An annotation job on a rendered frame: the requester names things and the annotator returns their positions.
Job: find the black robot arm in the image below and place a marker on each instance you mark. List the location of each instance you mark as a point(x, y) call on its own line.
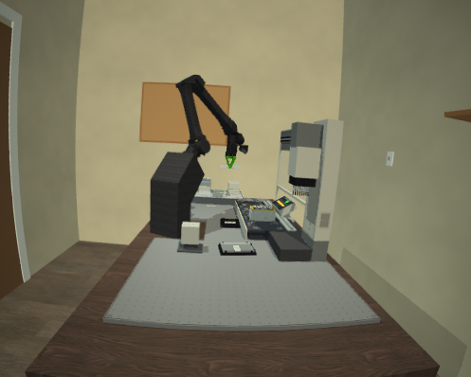
point(193, 84)

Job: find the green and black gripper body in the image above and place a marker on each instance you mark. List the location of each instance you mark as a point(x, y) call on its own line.
point(228, 150)

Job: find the yellow tip rack with grey top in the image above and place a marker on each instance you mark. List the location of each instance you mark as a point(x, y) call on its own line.
point(262, 213)

